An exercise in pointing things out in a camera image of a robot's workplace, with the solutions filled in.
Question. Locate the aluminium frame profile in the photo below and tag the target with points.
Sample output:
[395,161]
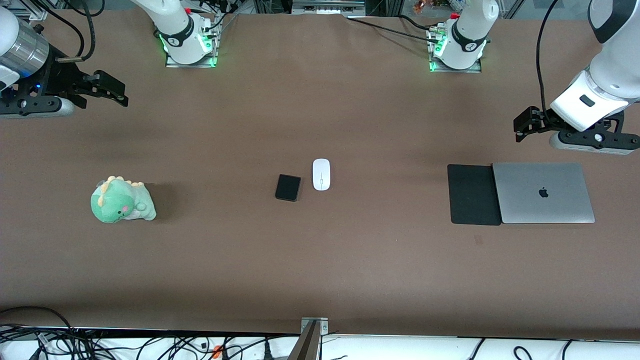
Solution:
[25,12]

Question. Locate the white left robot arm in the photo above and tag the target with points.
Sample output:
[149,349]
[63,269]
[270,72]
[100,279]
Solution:
[600,75]

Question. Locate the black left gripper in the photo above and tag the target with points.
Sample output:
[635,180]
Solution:
[539,120]

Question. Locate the metal table edge bracket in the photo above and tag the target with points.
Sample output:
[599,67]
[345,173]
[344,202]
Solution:
[314,325]

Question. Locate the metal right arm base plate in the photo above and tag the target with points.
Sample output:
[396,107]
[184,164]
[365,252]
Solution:
[172,63]

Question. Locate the orange plug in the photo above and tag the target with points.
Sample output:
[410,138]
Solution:
[217,351]

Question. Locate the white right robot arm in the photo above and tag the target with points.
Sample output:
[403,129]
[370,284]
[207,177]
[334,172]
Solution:
[177,25]

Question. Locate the grey metal box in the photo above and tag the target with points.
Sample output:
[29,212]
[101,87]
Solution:
[327,6]

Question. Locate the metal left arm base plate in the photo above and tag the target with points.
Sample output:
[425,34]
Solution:
[475,69]

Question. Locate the green dinosaur plush toy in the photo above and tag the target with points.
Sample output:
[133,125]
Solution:
[120,202]

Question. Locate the black phone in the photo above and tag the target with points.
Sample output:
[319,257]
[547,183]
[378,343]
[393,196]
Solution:
[288,187]

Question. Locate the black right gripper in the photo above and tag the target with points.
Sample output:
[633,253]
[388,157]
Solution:
[54,80]

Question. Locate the white computer mouse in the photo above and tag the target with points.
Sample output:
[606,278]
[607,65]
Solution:
[321,174]

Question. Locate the silver laptop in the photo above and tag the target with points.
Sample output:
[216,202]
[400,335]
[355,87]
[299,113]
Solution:
[542,192]

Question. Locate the black mouse pad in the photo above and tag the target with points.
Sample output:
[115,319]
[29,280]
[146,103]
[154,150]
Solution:
[472,195]

